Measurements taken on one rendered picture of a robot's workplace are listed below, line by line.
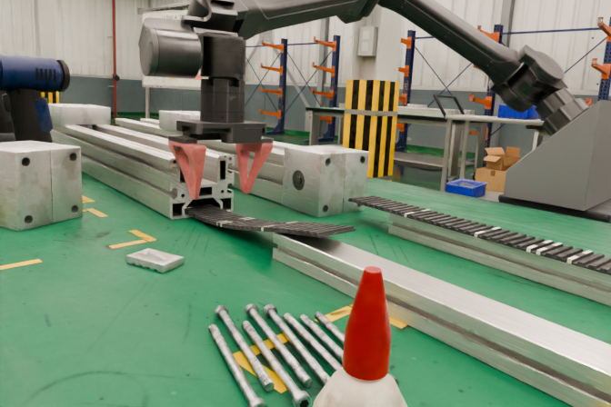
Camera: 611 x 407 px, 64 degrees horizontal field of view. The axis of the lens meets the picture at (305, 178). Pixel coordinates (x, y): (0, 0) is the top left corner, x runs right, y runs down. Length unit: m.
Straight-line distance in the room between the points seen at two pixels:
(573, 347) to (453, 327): 0.08
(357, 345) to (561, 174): 0.84
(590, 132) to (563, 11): 7.67
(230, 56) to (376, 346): 0.49
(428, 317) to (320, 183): 0.35
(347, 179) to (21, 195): 0.43
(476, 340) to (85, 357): 0.27
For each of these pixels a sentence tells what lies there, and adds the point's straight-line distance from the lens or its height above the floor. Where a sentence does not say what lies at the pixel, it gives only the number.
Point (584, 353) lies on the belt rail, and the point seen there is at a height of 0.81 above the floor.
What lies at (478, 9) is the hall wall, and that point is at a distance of 9.16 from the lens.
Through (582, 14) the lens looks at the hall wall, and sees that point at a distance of 8.53.
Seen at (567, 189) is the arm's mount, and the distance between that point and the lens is 0.99.
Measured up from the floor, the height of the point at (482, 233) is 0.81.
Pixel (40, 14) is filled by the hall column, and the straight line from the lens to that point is 10.90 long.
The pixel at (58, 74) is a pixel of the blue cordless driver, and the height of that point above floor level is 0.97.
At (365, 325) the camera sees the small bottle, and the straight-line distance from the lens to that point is 0.18.
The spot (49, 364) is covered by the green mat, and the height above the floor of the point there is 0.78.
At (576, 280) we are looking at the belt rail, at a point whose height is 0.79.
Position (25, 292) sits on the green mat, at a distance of 0.49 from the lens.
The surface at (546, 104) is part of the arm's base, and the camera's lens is 1.08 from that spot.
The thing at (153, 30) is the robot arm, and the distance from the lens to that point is 0.60.
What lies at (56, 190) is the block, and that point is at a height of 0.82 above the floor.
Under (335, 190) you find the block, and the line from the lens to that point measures 0.73.
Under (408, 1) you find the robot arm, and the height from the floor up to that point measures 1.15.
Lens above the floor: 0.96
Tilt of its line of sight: 10 degrees down
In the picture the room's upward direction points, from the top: 3 degrees clockwise
